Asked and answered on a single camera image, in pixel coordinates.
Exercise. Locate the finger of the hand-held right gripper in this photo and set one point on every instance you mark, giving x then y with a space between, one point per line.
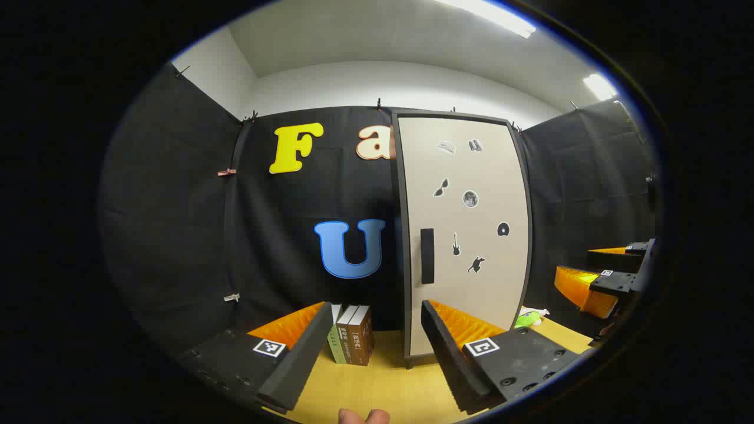
639 247
615 282

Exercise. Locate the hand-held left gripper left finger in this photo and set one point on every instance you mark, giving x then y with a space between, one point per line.
300 359

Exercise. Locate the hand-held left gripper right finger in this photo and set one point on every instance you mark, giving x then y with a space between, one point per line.
450 365

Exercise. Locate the dark grey cabinet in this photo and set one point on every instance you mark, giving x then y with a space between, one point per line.
398 206

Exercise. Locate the pink starfish plush toy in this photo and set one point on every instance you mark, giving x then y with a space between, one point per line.
527 320

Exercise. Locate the silver cloth clip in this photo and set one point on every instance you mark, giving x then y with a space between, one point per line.
231 297

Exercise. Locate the ceiling light tube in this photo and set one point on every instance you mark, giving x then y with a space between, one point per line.
599 86
495 16

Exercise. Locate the black backdrop cloth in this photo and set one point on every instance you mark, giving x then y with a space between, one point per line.
177 235

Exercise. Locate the copper cloth clip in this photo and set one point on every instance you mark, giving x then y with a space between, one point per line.
227 172

